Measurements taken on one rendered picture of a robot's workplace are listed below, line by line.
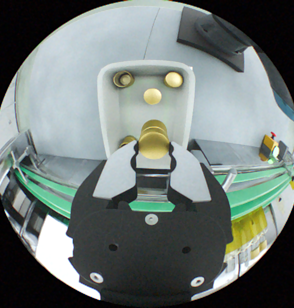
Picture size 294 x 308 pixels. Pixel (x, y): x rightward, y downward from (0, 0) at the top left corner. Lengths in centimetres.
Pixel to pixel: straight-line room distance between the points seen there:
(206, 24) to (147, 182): 45
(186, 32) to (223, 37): 9
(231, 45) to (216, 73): 12
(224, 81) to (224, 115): 11
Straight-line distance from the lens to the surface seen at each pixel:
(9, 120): 358
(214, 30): 30
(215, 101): 33
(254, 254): 43
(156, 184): 29
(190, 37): 32
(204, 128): 33
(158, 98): 22
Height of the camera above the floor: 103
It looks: 57 degrees down
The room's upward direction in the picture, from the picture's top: 173 degrees counter-clockwise
